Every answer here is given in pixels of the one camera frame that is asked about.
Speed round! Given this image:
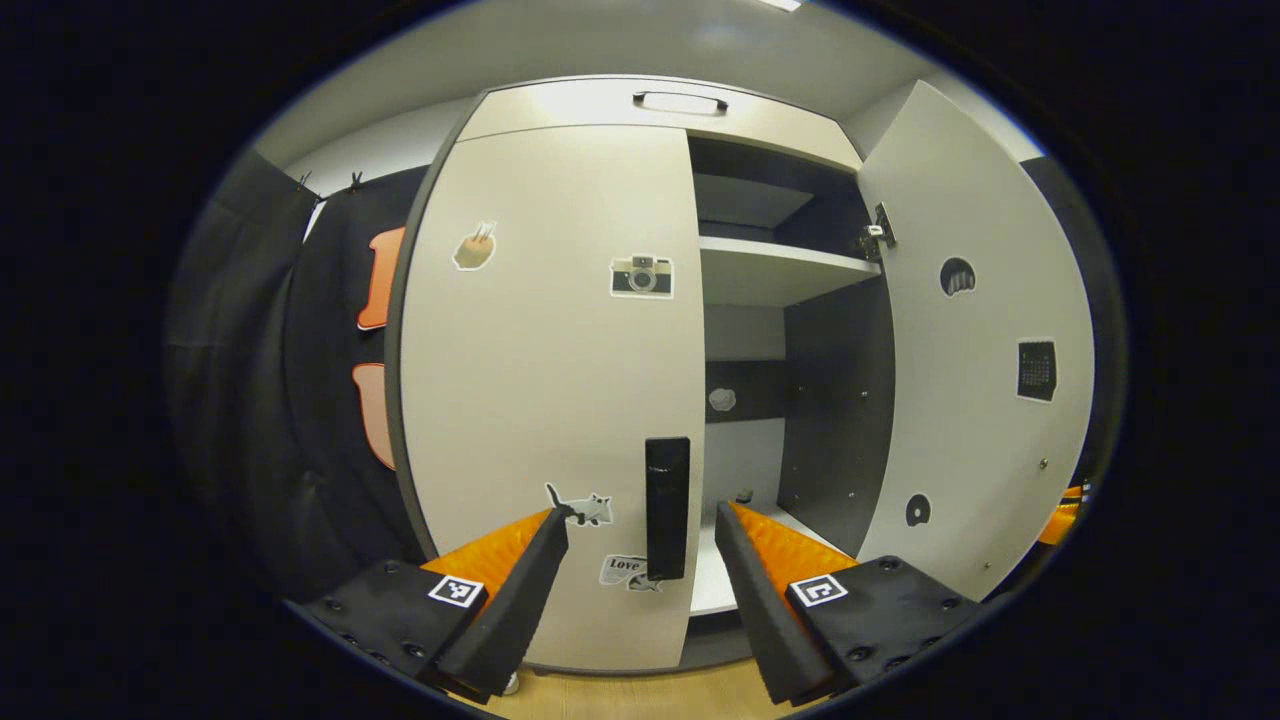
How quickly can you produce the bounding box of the beige cabinet door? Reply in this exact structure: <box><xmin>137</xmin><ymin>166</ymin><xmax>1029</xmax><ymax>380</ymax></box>
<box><xmin>855</xmin><ymin>80</ymin><xmax>1096</xmax><ymax>603</ymax></box>
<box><xmin>398</xmin><ymin>125</ymin><xmax>707</xmax><ymax>673</ymax></box>

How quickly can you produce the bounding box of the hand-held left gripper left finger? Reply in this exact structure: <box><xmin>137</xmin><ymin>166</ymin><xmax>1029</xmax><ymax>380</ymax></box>
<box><xmin>290</xmin><ymin>505</ymin><xmax>573</xmax><ymax>706</ymax></box>

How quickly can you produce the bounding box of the beige cabinet drawer black handle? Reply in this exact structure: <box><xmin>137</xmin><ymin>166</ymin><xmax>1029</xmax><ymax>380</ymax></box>
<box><xmin>455</xmin><ymin>78</ymin><xmax>863</xmax><ymax>173</ymax></box>

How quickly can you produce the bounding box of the black backdrop cloth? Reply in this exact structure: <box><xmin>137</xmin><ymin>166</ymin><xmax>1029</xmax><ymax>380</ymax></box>
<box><xmin>165</xmin><ymin>150</ymin><xmax>1129</xmax><ymax>611</ymax></box>

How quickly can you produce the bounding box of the beige double-door shoe cabinet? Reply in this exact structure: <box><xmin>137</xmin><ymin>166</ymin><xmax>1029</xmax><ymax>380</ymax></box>
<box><xmin>385</xmin><ymin>75</ymin><xmax>896</xmax><ymax>676</ymax></box>

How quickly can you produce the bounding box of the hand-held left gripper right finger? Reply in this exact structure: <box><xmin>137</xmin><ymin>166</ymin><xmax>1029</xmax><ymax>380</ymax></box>
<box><xmin>713</xmin><ymin>500</ymin><xmax>986</xmax><ymax>709</ymax></box>

